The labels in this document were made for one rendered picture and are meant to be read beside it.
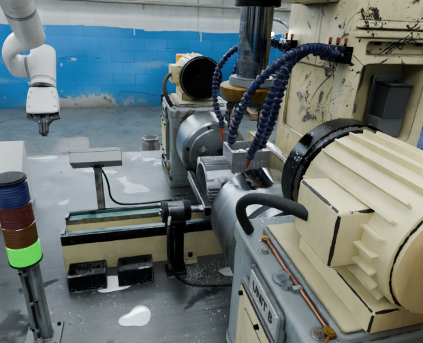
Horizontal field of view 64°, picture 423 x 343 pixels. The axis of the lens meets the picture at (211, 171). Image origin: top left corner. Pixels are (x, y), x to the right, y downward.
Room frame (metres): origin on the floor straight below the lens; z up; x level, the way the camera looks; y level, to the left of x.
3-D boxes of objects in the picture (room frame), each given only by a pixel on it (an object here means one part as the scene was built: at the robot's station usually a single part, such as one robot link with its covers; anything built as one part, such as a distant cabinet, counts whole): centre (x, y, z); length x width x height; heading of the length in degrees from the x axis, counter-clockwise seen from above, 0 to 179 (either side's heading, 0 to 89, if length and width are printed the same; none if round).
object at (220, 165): (1.00, -0.07, 1.02); 0.20 x 0.19 x 0.19; 105
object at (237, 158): (1.01, -0.11, 1.11); 0.12 x 0.11 x 0.07; 105
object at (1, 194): (0.57, 0.38, 1.19); 0.06 x 0.06 x 0.04
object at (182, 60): (1.60, 0.13, 1.16); 0.33 x 0.26 x 0.42; 15
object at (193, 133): (1.34, 0.02, 1.04); 0.37 x 0.25 x 0.25; 15
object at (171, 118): (1.57, 0.09, 0.99); 0.35 x 0.31 x 0.37; 15
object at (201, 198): (0.94, 0.04, 1.01); 0.26 x 0.04 x 0.03; 15
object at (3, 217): (0.57, 0.38, 1.14); 0.06 x 0.06 x 0.04
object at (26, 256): (0.57, 0.38, 1.05); 0.06 x 0.06 x 0.04
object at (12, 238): (0.57, 0.38, 1.10); 0.06 x 0.06 x 0.04
